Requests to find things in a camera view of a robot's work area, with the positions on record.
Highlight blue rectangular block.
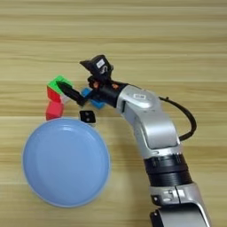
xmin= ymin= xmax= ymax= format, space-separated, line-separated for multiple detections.
xmin=81 ymin=87 xmax=106 ymax=110

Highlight small black and white square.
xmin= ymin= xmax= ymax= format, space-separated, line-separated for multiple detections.
xmin=79 ymin=109 xmax=98 ymax=127

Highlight light blue round plate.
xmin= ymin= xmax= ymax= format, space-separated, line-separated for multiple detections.
xmin=21 ymin=117 xmax=112 ymax=208

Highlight black box with white label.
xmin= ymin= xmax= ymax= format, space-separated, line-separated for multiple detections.
xmin=88 ymin=54 xmax=114 ymax=82

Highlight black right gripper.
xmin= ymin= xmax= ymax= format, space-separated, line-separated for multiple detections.
xmin=56 ymin=59 xmax=129 ymax=109

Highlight multicolour Rubik's cube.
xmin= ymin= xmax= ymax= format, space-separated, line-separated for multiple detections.
xmin=46 ymin=74 xmax=74 ymax=105

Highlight red cube block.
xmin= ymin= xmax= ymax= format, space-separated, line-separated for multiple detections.
xmin=44 ymin=99 xmax=65 ymax=121

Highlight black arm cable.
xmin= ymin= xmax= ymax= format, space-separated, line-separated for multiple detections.
xmin=158 ymin=96 xmax=198 ymax=142

